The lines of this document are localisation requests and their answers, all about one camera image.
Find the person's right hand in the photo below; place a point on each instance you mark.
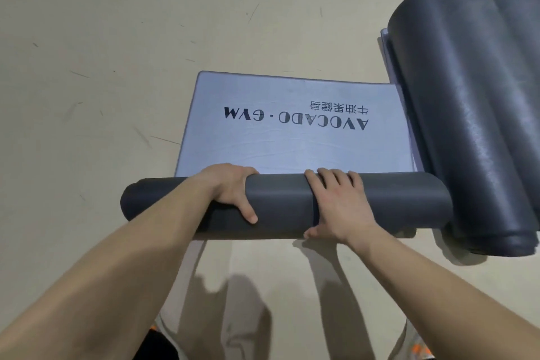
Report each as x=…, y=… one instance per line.
x=341, y=212

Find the person's left hand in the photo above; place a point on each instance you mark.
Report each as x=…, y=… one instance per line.
x=230, y=189

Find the person's left thumb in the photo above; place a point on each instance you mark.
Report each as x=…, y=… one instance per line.
x=248, y=211

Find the person's right thumb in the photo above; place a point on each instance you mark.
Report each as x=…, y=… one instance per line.
x=313, y=232

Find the person's right middle finger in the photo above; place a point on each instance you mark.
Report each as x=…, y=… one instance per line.
x=328, y=181

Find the person's right little finger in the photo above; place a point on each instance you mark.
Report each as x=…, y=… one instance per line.
x=357, y=183

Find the grey printed yoga mat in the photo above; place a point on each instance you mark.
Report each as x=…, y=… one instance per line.
x=278, y=136

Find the person's left forearm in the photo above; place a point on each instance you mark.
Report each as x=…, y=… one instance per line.
x=114, y=262

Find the person's right forearm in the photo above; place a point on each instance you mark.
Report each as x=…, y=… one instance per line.
x=438, y=288

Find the flat light grey mat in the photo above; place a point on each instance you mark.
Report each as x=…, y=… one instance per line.
x=398, y=98

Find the rolled dark grey yoga mat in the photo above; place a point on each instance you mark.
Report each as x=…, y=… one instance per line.
x=521, y=22
x=460, y=127
x=485, y=30

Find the person's right shoe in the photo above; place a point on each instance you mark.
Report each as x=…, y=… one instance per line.
x=415, y=347

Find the person's shoe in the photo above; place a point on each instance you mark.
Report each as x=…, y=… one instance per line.
x=415, y=347
x=162, y=343

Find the person's left shoe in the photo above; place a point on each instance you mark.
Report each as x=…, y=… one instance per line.
x=162, y=343

